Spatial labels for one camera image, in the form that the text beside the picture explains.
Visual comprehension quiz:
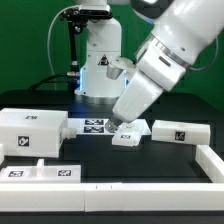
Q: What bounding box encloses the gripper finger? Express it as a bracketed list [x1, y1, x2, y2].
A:
[105, 115, 121, 133]

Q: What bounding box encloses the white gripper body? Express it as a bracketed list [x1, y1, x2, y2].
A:
[111, 71, 163, 126]

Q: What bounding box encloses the small white cabinet top panel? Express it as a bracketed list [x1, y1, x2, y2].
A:
[112, 119, 151, 147]

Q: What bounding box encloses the white cabinet door panel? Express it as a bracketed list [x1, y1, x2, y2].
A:
[0, 159, 81, 183]

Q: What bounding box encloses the white cabinet body box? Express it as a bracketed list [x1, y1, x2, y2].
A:
[0, 108, 77, 158]

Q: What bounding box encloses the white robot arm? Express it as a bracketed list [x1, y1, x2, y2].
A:
[76, 0, 224, 132]

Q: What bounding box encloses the long white cabinet side piece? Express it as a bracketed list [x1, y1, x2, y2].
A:
[152, 120, 211, 145]

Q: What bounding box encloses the white marker sheet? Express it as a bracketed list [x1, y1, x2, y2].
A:
[67, 117, 148, 136]

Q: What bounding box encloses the white front fence bar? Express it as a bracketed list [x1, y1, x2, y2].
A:
[0, 183, 224, 212]

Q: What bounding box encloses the white fence bar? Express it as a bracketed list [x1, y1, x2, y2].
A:
[0, 183, 224, 212]
[0, 144, 4, 165]
[195, 145, 224, 184]

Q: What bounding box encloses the white right fence bar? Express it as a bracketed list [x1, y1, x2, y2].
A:
[195, 145, 224, 184]

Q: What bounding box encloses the white left fence bar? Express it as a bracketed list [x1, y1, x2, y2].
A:
[0, 144, 4, 165]

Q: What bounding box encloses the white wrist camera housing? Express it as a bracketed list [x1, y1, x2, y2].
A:
[106, 56, 135, 80]

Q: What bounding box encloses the grey braided hose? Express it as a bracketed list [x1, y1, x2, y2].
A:
[189, 36, 221, 72]

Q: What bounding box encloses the black cable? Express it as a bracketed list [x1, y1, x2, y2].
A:
[27, 71, 81, 92]

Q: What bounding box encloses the black camera stand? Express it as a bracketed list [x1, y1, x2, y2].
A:
[59, 7, 113, 94]

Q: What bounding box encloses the white cable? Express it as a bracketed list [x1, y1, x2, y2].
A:
[46, 5, 78, 91]

